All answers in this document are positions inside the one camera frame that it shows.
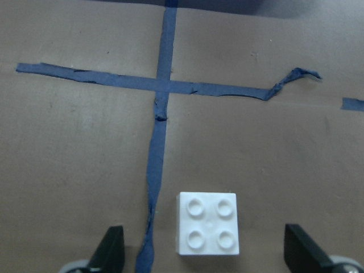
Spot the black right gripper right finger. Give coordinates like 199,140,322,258
283,224,351,272

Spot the brown paper table cover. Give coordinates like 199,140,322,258
1,1,363,272

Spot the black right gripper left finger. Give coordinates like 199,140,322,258
86,225,125,273

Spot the white block right side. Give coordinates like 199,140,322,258
176,192,239,255

